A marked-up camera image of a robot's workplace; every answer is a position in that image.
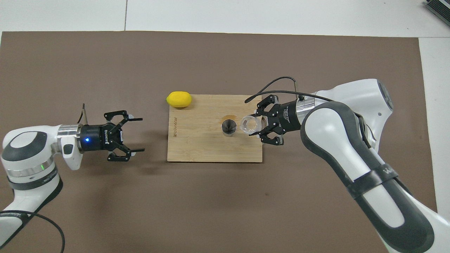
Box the small clear glass cup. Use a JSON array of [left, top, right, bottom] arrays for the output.
[[240, 115, 262, 135]]

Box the yellow lemon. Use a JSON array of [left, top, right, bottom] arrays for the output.
[[166, 91, 193, 108]]

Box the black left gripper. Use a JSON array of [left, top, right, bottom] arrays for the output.
[[81, 110, 146, 163]]

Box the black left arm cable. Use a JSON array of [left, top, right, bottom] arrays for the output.
[[0, 103, 88, 253]]

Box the bamboo cutting board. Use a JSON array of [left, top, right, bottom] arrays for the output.
[[167, 94, 268, 163]]

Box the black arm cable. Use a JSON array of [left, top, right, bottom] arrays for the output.
[[245, 76, 333, 103], [0, 103, 88, 253]]

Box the steel double jigger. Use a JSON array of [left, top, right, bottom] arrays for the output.
[[221, 119, 237, 137]]

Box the grey ribbed device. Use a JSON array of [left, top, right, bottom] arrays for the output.
[[424, 0, 450, 27]]

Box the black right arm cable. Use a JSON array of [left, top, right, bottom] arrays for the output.
[[245, 76, 333, 103]]

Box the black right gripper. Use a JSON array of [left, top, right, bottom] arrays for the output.
[[255, 94, 304, 146]]

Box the brown table mat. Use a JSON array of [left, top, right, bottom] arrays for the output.
[[0, 31, 443, 253]]

